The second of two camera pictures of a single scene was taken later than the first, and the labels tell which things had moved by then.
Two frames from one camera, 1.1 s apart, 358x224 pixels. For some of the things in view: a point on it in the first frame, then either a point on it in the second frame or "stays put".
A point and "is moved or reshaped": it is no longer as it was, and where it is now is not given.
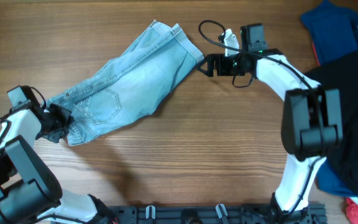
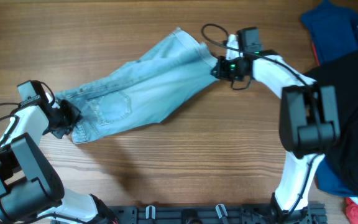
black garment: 354,163 stays put
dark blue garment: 334,30 stays put
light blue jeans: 137,86 is moved or reshaped
